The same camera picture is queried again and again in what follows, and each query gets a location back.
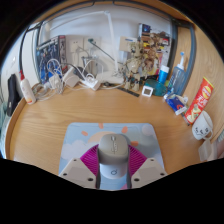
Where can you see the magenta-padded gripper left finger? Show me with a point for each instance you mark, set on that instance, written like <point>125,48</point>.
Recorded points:
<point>77,172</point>

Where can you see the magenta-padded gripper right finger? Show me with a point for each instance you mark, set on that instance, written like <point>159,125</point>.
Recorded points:
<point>149,171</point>

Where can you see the grey computer mouse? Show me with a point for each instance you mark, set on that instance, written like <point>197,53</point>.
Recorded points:
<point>113,156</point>

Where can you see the light blue printed mouse pad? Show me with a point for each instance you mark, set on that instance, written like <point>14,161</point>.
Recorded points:
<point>76,140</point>

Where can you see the white mug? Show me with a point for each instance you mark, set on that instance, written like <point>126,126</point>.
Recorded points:
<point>201,126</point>

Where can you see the blue packet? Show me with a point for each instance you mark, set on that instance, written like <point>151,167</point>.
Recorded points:
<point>176,104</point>

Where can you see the black ruler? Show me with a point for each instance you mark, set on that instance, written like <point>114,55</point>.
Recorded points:
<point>128,92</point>

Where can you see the teal bowl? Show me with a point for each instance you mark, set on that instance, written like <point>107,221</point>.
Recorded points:
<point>158,89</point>

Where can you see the red yellow chips can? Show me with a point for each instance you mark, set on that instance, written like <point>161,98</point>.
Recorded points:
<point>199,101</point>

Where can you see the white power strip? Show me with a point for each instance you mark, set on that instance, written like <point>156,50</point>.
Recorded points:
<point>90,84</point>

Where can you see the white charger block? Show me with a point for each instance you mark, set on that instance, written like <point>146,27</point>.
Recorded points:
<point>55,81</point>

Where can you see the white power adapter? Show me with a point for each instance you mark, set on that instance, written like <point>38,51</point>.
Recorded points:
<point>70,78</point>

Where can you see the white lotion bottle red pump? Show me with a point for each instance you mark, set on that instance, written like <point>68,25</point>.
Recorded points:
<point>28,91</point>

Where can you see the blue spray bottle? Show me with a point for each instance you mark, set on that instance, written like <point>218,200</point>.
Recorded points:
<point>176,78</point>

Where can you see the blue capped bottle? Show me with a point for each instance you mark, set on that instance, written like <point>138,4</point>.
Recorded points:
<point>163,75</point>

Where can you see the black bag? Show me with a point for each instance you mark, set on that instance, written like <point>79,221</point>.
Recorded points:
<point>13,96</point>

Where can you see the beige robot figure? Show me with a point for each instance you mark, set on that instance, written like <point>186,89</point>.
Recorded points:
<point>135,66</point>

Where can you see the clear glass cup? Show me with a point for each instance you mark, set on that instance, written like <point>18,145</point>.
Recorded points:
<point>89,66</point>

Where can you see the robot model kit box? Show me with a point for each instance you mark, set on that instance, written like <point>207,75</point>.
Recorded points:
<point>48,55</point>

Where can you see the colourful printed poster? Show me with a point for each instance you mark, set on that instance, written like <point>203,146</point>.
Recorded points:
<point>156,46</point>

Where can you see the white desk lamp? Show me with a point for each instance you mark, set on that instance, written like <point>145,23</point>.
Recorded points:
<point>112,43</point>

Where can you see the small white square frame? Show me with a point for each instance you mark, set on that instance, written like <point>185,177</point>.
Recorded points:
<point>147,91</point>

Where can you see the grey metal desk frame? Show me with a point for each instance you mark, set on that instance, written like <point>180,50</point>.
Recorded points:
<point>190,60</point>

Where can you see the white wall socket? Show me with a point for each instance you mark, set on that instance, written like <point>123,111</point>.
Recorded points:
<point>95,45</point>
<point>75,44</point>

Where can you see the white wall box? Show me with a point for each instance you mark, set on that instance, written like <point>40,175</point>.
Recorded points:
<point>127,43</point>

